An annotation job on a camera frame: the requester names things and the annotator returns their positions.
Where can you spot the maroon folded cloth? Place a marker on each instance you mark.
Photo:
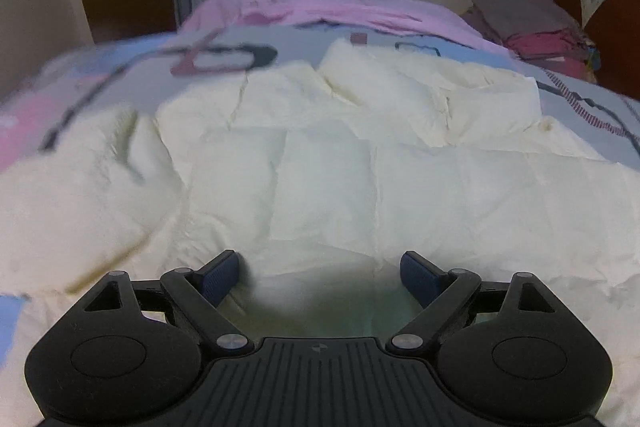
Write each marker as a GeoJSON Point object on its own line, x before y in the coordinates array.
{"type": "Point", "coordinates": [545, 47]}

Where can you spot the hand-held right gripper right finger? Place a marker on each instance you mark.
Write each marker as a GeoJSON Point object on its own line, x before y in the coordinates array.
{"type": "Point", "coordinates": [417, 276]}

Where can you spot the patterned grey pink bed sheet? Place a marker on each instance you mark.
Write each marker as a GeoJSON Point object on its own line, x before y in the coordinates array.
{"type": "Point", "coordinates": [100, 67]}

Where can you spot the pink blanket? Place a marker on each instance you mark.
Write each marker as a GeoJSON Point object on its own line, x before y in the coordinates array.
{"type": "Point", "coordinates": [325, 9]}

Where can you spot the flower-shaped brown headboard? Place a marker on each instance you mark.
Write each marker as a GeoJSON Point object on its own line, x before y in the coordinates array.
{"type": "Point", "coordinates": [617, 42]}

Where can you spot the grey folded cloth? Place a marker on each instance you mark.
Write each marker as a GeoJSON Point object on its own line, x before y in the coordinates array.
{"type": "Point", "coordinates": [525, 12]}

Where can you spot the cream white large garment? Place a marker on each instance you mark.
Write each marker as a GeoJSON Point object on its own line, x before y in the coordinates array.
{"type": "Point", "coordinates": [325, 167]}

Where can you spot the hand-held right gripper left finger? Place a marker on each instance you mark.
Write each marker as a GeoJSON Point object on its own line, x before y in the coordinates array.
{"type": "Point", "coordinates": [222, 276]}

